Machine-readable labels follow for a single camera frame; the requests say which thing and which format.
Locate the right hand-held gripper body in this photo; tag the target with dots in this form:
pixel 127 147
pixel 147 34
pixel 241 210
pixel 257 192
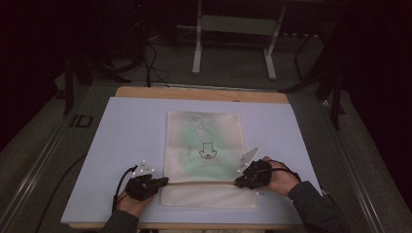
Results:
pixel 259 174

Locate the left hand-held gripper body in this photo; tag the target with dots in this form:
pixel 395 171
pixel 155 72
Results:
pixel 141 187

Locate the person's left hand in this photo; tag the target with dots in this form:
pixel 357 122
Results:
pixel 134 207

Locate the person's right hand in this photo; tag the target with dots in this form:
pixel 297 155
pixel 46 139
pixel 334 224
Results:
pixel 281 183

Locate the green garment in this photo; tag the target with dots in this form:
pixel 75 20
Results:
pixel 194 145

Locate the light blue mat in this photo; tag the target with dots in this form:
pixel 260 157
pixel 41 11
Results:
pixel 129 129

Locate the black stand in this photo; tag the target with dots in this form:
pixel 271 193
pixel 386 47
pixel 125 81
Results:
pixel 336 103
pixel 68 87

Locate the white metal stand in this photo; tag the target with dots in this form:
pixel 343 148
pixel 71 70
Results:
pixel 238 25

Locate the metal rail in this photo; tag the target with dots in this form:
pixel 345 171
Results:
pixel 356 168
pixel 32 176

